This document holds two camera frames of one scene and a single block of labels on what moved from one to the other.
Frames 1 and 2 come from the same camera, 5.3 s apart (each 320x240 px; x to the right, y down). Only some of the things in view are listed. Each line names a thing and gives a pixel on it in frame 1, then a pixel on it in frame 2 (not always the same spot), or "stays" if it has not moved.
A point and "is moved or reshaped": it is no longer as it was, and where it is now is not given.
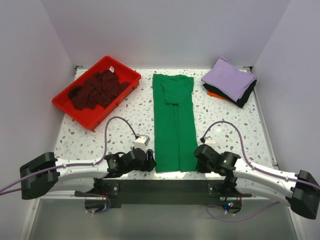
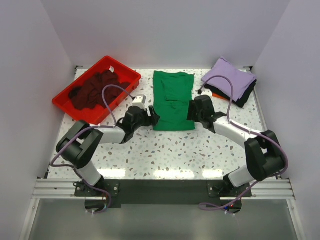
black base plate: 162,192 stays
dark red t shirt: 98,91 stays
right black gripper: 201,169 -> 191,115
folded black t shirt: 240,103 stays
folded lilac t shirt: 232,81 stays
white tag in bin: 111,69 stays
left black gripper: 149,163 -> 151,120
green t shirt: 175,127 is moved or reshaped
